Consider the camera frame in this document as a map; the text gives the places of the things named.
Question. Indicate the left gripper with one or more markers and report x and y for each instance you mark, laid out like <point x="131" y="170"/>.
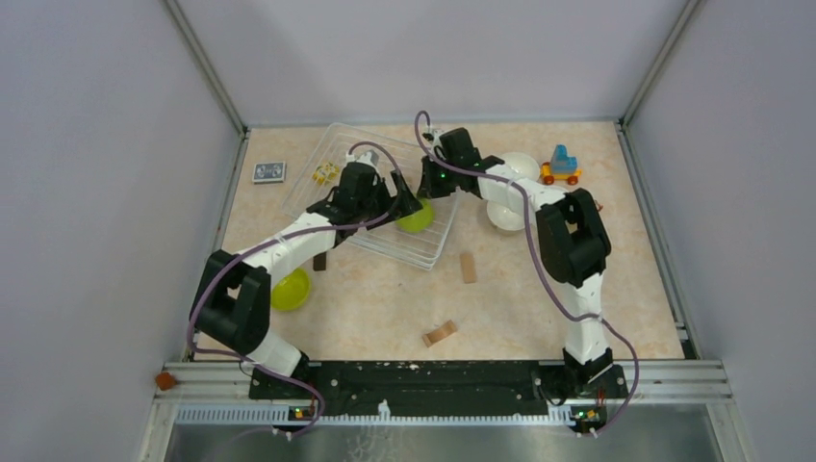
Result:
<point x="407" y="203"/>

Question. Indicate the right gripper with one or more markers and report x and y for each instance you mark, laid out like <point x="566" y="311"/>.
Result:
<point x="428" y="189"/>

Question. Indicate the square lime green bowl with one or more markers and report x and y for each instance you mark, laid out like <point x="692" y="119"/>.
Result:
<point x="418" y="221"/>

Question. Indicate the white bowl with blue rim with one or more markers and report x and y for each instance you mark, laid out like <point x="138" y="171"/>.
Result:
<point x="523" y="164"/>

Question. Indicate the beige ceramic bowl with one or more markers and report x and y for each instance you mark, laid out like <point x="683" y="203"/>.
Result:
<point x="503" y="218"/>

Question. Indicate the white wire dish rack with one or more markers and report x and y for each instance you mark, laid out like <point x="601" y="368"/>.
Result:
<point x="421" y="249"/>

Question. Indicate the round lime green bowl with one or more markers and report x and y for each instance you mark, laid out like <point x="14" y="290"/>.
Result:
<point x="291" y="292"/>

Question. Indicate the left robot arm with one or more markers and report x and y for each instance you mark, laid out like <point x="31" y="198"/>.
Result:
<point x="233" y="301"/>

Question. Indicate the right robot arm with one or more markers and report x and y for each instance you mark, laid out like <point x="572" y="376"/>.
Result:
<point x="565" y="234"/>

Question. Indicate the yellow owl toy block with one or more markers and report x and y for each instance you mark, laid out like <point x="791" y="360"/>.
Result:
<point x="326" y="173"/>

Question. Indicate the light wooden block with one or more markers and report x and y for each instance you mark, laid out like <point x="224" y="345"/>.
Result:
<point x="468" y="268"/>

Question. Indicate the dark brown wooden block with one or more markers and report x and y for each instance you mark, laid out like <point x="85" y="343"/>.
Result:
<point x="319" y="262"/>

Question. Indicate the blue toy block vehicle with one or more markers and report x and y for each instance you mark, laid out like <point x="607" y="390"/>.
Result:
<point x="561" y="166"/>

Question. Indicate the wooden arch block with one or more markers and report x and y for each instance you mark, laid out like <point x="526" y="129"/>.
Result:
<point x="440" y="333"/>

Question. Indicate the playing card deck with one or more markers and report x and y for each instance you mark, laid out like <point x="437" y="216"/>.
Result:
<point x="269" y="173"/>

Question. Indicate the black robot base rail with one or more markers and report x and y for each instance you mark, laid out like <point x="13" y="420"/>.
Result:
<point x="439" y="388"/>

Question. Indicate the orange block on rail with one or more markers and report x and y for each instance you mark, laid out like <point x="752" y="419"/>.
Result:
<point x="165" y="381"/>

